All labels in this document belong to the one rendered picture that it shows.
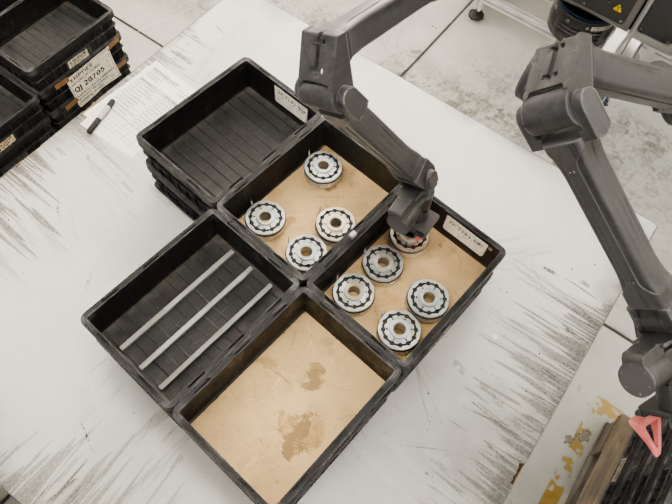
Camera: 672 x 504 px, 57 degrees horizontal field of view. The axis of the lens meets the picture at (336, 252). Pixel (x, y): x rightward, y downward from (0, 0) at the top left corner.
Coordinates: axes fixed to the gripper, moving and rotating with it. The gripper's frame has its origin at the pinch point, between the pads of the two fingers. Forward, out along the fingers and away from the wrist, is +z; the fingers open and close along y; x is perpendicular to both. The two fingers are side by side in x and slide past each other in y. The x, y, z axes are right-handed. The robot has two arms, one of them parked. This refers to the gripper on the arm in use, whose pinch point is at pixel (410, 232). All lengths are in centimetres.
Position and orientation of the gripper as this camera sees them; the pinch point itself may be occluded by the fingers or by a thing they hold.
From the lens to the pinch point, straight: 156.4
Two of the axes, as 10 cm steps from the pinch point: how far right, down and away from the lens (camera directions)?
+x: 5.8, -7.1, 3.9
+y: 8.1, 5.3, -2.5
